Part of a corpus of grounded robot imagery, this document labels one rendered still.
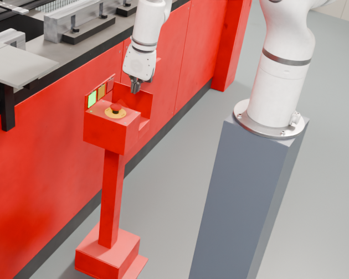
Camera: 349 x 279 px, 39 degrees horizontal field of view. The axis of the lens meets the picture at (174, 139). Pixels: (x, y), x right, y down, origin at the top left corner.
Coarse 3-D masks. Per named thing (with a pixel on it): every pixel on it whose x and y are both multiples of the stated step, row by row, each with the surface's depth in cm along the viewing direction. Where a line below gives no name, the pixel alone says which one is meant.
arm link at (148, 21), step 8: (144, 0) 149; (152, 0) 150; (160, 0) 151; (144, 8) 149; (152, 8) 148; (160, 8) 149; (136, 16) 152; (144, 16) 150; (152, 16) 150; (160, 16) 151; (136, 24) 153; (144, 24) 151; (152, 24) 151; (160, 24) 154; (136, 32) 154; (144, 32) 153; (152, 32) 153; (144, 40) 154; (152, 40) 155
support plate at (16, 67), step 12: (12, 48) 145; (0, 60) 137; (12, 60) 138; (24, 60) 139; (36, 60) 140; (48, 60) 141; (0, 72) 132; (12, 72) 133; (24, 72) 134; (36, 72) 134; (12, 84) 128; (24, 84) 129
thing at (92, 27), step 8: (112, 16) 204; (88, 24) 193; (96, 24) 194; (104, 24) 198; (112, 24) 204; (72, 32) 185; (80, 32) 186; (88, 32) 188; (96, 32) 194; (64, 40) 183; (72, 40) 182; (80, 40) 185
